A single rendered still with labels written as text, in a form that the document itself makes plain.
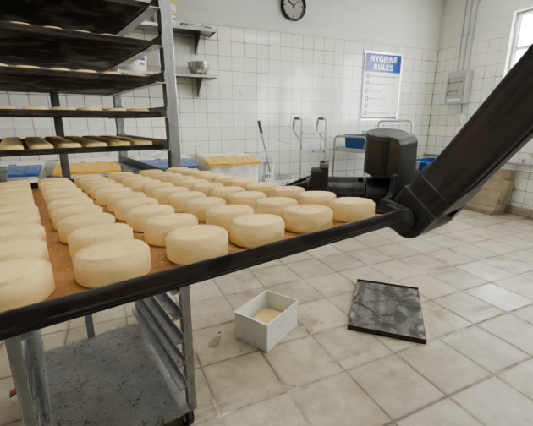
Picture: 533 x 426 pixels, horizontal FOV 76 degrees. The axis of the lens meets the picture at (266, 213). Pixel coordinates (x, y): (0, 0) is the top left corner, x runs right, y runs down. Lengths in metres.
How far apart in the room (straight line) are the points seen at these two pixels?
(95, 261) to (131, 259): 0.02
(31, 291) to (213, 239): 0.12
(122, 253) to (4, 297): 0.07
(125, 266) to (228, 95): 3.87
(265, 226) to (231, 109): 3.81
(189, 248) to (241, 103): 3.89
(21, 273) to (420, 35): 5.65
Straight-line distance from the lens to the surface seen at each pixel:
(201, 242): 0.26
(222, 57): 4.10
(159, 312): 1.42
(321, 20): 4.73
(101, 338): 1.84
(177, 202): 0.44
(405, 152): 0.51
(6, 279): 0.25
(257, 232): 0.29
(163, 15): 1.05
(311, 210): 0.34
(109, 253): 0.25
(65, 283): 0.27
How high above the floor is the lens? 1.12
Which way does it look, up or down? 15 degrees down
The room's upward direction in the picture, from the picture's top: straight up
